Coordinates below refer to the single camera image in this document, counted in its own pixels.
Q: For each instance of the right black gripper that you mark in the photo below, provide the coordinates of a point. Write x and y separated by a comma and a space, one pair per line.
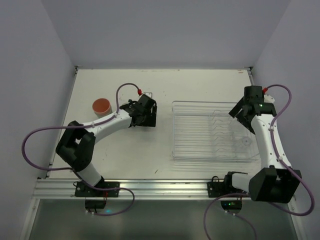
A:
243, 113

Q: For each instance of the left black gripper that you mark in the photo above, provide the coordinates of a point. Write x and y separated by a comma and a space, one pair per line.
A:
149, 116

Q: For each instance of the pink plastic cup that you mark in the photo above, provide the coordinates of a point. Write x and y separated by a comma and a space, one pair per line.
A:
102, 107

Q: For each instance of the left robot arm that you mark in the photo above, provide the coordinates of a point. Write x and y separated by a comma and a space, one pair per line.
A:
76, 146

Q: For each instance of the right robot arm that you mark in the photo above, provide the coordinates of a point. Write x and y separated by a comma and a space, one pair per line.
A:
276, 181

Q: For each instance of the clear plastic dish rack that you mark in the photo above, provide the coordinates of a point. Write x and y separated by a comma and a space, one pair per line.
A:
204, 131

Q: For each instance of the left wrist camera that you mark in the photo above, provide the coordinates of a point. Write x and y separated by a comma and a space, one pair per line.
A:
149, 94

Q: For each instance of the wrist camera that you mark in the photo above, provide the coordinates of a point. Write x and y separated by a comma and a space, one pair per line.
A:
268, 99
149, 94

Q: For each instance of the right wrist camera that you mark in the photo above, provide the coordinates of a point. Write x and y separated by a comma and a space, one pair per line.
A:
268, 99

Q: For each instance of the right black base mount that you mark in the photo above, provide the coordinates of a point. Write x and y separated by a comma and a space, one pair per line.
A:
217, 187

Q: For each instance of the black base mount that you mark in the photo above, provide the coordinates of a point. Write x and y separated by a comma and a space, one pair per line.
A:
96, 200
217, 187

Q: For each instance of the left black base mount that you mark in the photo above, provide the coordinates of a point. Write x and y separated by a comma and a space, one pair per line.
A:
96, 200

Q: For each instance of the aluminium mounting rail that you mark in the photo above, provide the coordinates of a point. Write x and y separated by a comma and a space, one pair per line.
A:
143, 189

